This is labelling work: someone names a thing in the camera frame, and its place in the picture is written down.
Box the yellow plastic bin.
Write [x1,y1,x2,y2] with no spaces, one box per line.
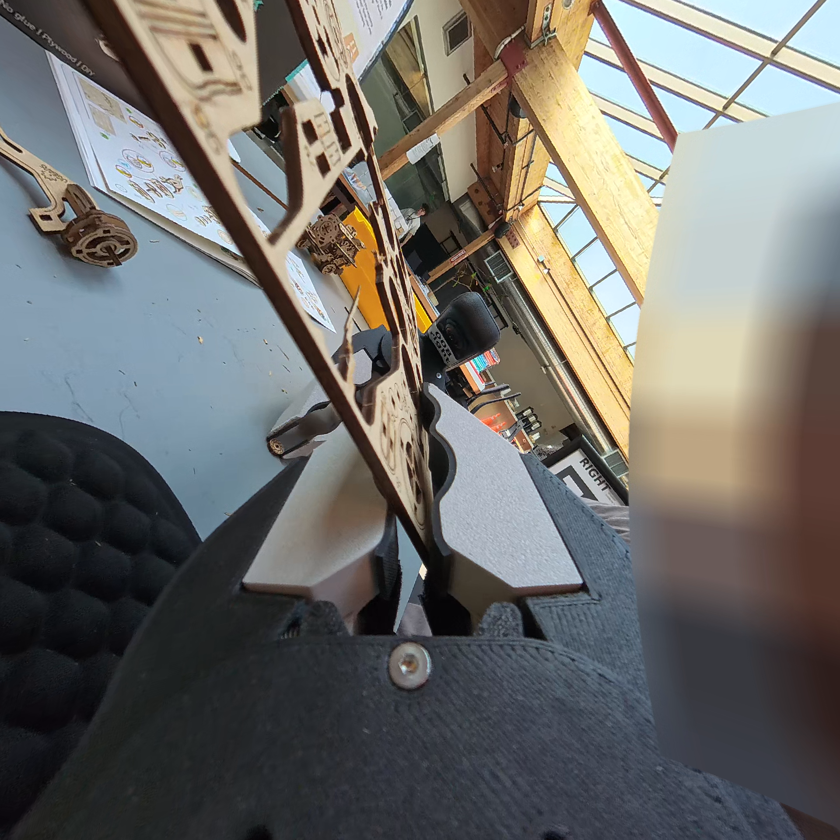
[336,205,396,333]

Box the wooden spindle model assembly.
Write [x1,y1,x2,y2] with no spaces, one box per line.
[0,126,140,268]

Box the dark teal model kit box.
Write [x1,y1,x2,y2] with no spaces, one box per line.
[0,0,309,129]

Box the white instruction poster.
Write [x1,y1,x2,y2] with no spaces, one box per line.
[348,0,414,67]

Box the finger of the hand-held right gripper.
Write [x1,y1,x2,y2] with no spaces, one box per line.
[271,384,339,437]
[276,416,345,460]

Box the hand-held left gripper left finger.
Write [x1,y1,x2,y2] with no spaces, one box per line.
[243,427,403,635]

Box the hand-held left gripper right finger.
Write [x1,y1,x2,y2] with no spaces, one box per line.
[422,382,585,635]

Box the laser-cut wooden parts sheet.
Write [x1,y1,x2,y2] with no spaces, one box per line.
[88,0,437,549]

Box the small wooden vehicle model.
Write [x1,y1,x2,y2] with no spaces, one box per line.
[295,210,366,277]

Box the white instruction booklet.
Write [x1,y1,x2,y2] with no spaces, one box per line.
[46,51,337,333]

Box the framed right marker sign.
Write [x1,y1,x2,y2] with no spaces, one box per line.
[548,436,631,506]

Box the black textured wrist rest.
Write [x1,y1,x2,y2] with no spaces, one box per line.
[0,411,202,837]

